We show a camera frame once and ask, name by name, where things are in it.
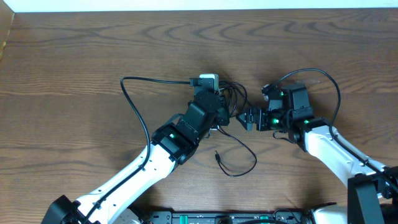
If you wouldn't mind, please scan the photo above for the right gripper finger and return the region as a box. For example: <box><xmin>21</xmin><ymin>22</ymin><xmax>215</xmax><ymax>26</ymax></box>
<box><xmin>238</xmin><ymin>116</ymin><xmax>253</xmax><ymax>131</ymax></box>
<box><xmin>236</xmin><ymin>108</ymin><xmax>252</xmax><ymax>120</ymax></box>

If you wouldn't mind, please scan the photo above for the black USB cable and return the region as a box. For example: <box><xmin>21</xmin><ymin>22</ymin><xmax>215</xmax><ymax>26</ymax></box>
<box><xmin>214</xmin><ymin>81</ymin><xmax>258</xmax><ymax>177</ymax></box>

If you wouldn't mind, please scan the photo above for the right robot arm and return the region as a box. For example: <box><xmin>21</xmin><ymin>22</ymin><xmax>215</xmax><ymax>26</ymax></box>
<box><xmin>237</xmin><ymin>85</ymin><xmax>397</xmax><ymax>223</ymax></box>

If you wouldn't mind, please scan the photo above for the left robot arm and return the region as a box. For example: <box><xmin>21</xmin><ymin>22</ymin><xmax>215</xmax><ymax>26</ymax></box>
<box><xmin>42</xmin><ymin>91</ymin><xmax>229</xmax><ymax>223</ymax></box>

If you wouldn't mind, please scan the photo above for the right camera black cable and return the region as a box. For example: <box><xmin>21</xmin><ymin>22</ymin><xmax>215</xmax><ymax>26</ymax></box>
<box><xmin>272</xmin><ymin>68</ymin><xmax>398</xmax><ymax>194</ymax></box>

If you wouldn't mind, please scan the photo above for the camera black cable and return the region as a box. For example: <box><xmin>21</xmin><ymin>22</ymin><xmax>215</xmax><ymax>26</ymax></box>
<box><xmin>82</xmin><ymin>77</ymin><xmax>192</xmax><ymax>224</ymax></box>
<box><xmin>272</xmin><ymin>68</ymin><xmax>398</xmax><ymax>194</ymax></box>

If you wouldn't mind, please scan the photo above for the left camera black cable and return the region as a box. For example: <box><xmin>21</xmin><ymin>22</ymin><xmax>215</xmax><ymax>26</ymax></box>
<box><xmin>82</xmin><ymin>77</ymin><xmax>192</xmax><ymax>224</ymax></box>

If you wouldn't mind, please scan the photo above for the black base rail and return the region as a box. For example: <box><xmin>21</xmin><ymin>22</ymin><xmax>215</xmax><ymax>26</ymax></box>
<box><xmin>141</xmin><ymin>209</ymin><xmax>313</xmax><ymax>224</ymax></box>

